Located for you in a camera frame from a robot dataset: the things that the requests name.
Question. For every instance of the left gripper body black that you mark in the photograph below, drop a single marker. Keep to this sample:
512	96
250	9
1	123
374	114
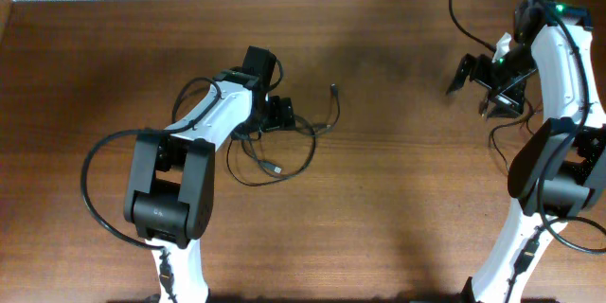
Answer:
277	116

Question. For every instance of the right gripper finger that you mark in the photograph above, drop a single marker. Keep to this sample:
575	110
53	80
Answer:
464	69
498	109

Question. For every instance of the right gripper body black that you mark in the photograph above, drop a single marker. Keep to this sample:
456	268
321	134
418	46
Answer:
507	76

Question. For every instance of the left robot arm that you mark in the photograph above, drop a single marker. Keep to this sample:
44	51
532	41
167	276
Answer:
170	193

